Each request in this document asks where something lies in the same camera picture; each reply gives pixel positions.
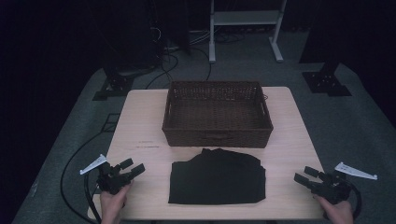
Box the person's right hand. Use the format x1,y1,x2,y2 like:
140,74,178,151
312,194,355,224

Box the black floor cables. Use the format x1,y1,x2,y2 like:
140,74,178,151
145,26,247,91

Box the white metal stand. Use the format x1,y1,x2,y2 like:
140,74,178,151
208,0,288,64

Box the person's left hand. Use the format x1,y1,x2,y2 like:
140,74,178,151
99,181,133,224

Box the brown wicker basket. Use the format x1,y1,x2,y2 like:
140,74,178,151
162,80,275,148

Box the black cloth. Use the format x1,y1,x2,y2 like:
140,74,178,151
168,147,267,205

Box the black stand base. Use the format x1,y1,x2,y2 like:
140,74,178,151
92,63,138,102
302,60,353,97

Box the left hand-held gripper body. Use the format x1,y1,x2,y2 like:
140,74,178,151
79,153,133,196

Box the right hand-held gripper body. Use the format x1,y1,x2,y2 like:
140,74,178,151
311,161,378,205

